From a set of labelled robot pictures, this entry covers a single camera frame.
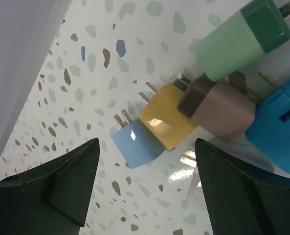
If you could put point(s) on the blue square adapter plug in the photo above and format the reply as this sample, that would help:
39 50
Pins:
270 130

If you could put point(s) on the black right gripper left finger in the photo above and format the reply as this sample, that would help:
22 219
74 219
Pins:
52 198

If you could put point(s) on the green cube plug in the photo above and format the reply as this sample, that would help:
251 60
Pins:
249 34

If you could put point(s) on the light blue cube plug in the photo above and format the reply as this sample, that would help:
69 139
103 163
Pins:
137 144

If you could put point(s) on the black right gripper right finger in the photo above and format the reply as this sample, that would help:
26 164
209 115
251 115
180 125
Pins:
242 199

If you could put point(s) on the yellow cube plug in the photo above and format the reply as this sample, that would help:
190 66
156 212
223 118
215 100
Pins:
161 115

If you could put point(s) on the tan cube plug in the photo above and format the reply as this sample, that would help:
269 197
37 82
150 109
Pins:
218 107

